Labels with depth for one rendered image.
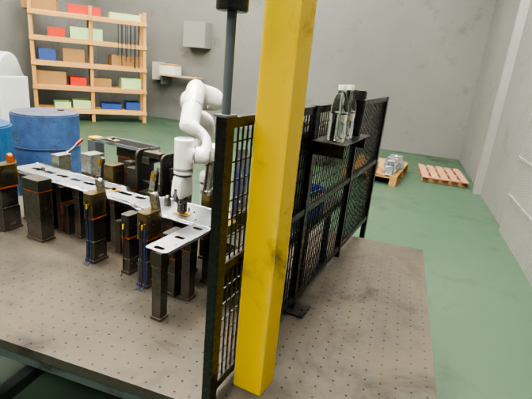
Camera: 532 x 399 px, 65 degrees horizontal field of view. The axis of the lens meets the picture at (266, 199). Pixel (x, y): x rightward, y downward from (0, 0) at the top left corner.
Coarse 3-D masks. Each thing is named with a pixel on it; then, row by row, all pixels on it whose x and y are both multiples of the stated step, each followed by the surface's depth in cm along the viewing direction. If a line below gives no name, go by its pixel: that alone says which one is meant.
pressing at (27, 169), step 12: (24, 168) 235; (48, 168) 240; (60, 168) 241; (60, 180) 220; (72, 180) 221; (84, 180) 223; (108, 192) 208; (132, 192) 211; (132, 204) 196; (144, 204) 197; (192, 204) 203; (168, 216) 186; (180, 216) 187; (192, 216) 188; (204, 216) 189
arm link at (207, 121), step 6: (180, 96) 212; (180, 102) 212; (204, 108) 212; (204, 114) 221; (204, 120) 221; (210, 120) 223; (204, 126) 222; (210, 126) 223; (210, 132) 227; (198, 144) 233
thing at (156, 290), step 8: (160, 248) 157; (152, 256) 155; (160, 256) 153; (168, 256) 157; (152, 264) 156; (160, 264) 154; (168, 264) 158; (152, 272) 157; (160, 272) 155; (152, 280) 158; (160, 280) 156; (152, 288) 159; (160, 288) 157; (152, 296) 160; (160, 296) 158; (152, 304) 161; (160, 304) 159; (152, 312) 162; (160, 312) 161; (160, 320) 161
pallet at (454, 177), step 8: (424, 168) 777; (432, 168) 784; (440, 168) 791; (448, 168) 797; (424, 176) 715; (432, 176) 720; (440, 176) 726; (448, 176) 749; (456, 176) 747; (448, 184) 713; (456, 184) 710; (464, 184) 706
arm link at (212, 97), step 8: (192, 80) 196; (192, 88) 192; (200, 88) 194; (208, 88) 204; (184, 96) 193; (192, 96) 190; (200, 96) 193; (208, 96) 203; (216, 96) 207; (208, 104) 206; (216, 104) 208
